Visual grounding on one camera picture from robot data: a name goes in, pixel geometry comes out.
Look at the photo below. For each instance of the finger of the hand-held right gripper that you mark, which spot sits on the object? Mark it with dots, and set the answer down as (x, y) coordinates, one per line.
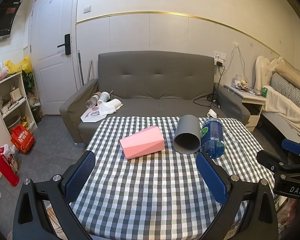
(292, 146)
(270, 160)

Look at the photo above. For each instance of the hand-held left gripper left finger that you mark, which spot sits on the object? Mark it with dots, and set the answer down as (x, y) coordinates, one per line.
(80, 177)

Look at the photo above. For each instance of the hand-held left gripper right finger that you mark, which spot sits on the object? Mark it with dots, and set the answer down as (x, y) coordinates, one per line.
(211, 180)

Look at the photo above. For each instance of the grey cup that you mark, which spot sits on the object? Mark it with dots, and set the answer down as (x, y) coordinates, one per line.
(187, 136)

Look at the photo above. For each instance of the pink faceted cup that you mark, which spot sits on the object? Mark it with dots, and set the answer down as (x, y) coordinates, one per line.
(142, 142)

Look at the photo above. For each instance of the plain white paper cup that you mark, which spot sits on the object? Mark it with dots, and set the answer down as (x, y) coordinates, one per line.
(117, 103)

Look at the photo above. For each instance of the brown paper cup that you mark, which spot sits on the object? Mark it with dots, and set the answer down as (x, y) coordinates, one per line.
(96, 96)

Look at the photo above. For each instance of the white patterned paper cup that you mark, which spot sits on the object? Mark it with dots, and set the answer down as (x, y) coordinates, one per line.
(103, 97)

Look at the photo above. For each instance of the beige blanket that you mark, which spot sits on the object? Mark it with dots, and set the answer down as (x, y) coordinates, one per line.
(285, 110)

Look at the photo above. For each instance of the blue plastic water bottle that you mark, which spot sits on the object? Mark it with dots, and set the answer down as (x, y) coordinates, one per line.
(213, 137)

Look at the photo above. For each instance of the striped pillow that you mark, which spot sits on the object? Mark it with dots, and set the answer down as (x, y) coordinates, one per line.
(287, 90)

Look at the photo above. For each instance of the white nightstand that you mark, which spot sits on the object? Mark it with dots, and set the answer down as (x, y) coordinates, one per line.
(252, 105)

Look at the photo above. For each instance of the green can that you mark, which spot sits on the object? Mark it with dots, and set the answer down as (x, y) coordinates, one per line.
(265, 92)

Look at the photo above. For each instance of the checked tablecloth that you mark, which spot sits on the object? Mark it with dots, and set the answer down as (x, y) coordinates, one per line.
(145, 182)

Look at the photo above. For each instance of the white power adapter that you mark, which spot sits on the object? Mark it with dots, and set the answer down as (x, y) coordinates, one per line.
(212, 113)

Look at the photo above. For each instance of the red paper bag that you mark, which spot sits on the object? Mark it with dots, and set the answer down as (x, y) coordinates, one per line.
(22, 140)

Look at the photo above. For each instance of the beige pillow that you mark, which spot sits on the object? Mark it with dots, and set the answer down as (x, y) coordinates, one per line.
(293, 76)

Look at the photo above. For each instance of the white cloth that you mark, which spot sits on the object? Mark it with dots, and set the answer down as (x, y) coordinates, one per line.
(107, 108)

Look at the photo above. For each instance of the red fire extinguisher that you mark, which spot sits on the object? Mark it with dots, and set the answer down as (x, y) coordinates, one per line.
(6, 170)

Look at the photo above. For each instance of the white plastic bag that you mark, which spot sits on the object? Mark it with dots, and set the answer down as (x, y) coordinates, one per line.
(9, 150)

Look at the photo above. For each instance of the clear plastic bottle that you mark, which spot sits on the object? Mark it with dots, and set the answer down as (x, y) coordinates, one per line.
(92, 102)

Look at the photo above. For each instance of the white bed headboard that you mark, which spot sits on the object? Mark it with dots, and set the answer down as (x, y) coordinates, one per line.
(263, 67)

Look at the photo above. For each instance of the metal pole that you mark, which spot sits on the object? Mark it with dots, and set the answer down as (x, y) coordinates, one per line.
(89, 70)

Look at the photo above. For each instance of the green plant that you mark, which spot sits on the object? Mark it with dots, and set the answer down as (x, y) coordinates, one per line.
(28, 82)

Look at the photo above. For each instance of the black charger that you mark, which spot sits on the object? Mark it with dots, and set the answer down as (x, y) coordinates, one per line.
(219, 64)

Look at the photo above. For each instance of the white shelf unit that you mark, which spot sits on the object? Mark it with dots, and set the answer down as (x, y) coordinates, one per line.
(20, 85)

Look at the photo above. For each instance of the grey sofa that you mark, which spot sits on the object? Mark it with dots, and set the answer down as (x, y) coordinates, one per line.
(155, 85)

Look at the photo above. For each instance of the yellow plastic bag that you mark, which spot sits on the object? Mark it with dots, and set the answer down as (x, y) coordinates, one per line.
(23, 65)

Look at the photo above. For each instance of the white door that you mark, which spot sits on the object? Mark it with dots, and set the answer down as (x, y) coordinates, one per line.
(50, 55)

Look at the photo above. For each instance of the black range hood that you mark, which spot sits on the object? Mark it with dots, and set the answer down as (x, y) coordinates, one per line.
(2, 17)

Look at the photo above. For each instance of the white wall socket panel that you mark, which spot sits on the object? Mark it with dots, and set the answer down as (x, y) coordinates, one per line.
(220, 56)

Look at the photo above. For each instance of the white light switch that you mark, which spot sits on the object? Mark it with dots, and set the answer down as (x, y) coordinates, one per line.
(87, 8)

